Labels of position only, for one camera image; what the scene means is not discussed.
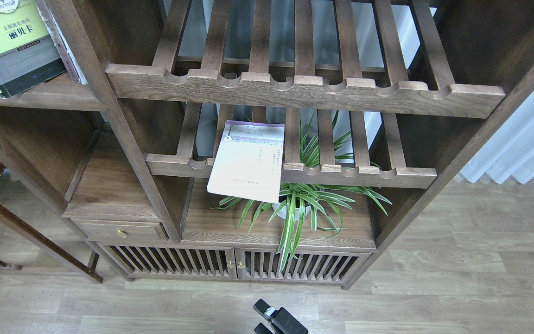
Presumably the white curtain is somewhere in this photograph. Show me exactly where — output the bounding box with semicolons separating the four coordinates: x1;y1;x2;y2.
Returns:
459;91;534;184

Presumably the dark wooden bookshelf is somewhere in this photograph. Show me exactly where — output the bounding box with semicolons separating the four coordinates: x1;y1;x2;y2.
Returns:
0;0;534;289

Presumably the white and purple book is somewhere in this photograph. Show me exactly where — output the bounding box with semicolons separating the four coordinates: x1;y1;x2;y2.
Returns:
206;120;285;203

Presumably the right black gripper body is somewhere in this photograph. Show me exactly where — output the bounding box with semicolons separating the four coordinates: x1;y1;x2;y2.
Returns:
269;307;309;334

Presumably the white standing book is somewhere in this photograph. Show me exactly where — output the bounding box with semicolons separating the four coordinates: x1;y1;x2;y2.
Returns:
35;0;88;85

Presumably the green spider plant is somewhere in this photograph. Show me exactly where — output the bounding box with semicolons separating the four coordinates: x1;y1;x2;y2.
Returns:
212;114;392;274

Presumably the green and black book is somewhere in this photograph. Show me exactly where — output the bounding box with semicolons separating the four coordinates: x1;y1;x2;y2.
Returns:
0;0;66;98

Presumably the white plant pot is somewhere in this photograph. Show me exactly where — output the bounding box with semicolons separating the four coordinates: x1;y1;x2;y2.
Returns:
272;199;312;221

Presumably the brass drawer knob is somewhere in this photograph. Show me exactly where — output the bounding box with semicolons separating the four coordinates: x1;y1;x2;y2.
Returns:
116;229;128;238

